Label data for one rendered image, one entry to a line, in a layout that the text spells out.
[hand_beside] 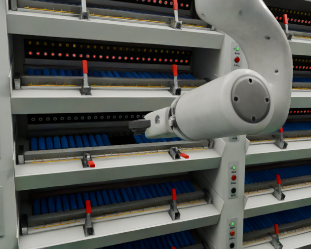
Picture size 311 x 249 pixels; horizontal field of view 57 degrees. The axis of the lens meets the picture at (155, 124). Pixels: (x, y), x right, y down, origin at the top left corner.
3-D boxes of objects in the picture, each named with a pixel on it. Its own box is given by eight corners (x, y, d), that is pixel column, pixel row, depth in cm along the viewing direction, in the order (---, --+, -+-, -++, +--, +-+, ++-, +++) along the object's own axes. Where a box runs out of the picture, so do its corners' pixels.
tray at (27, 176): (218, 168, 95) (226, 143, 91) (15, 191, 72) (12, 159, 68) (191, 137, 111) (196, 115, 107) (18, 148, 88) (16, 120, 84)
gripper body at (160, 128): (166, 140, 47) (143, 144, 58) (218, 137, 51) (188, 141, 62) (162, 95, 48) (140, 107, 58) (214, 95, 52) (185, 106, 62)
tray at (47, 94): (219, 109, 93) (231, 68, 87) (11, 114, 70) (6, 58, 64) (191, 87, 110) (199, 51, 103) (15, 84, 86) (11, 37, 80)
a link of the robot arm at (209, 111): (221, 91, 50) (173, 89, 47) (280, 69, 38) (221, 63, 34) (225, 139, 49) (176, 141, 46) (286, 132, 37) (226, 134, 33)
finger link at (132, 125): (132, 126, 52) (125, 129, 57) (172, 124, 55) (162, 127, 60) (132, 120, 52) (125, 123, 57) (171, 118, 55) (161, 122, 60)
